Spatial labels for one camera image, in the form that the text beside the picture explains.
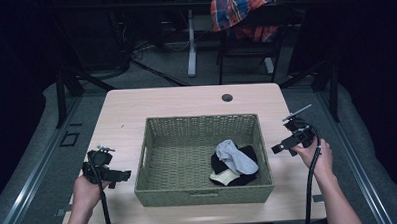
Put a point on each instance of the green woven basket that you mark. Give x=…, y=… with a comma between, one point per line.
x=174, y=159

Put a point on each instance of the person's right hand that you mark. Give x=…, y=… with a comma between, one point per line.
x=318, y=158

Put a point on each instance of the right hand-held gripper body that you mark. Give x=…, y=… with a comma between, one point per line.
x=300, y=132

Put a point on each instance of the white desk leg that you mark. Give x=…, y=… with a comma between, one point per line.
x=191, y=45

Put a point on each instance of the black metal stand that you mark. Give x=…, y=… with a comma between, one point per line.
x=62, y=96
x=333, y=90

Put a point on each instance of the metal floor rail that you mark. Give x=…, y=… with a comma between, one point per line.
x=358, y=173
x=32, y=184

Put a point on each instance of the black and cream sock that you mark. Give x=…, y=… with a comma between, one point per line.
x=225, y=177

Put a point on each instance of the black chair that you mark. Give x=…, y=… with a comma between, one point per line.
x=251, y=50

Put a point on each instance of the person's left hand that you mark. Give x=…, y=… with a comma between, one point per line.
x=86, y=193

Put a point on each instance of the grey sock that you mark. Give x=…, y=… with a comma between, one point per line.
x=235, y=157

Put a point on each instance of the plaid cloth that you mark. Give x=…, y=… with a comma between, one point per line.
x=229, y=11

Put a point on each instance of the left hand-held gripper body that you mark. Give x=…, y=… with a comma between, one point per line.
x=99, y=159

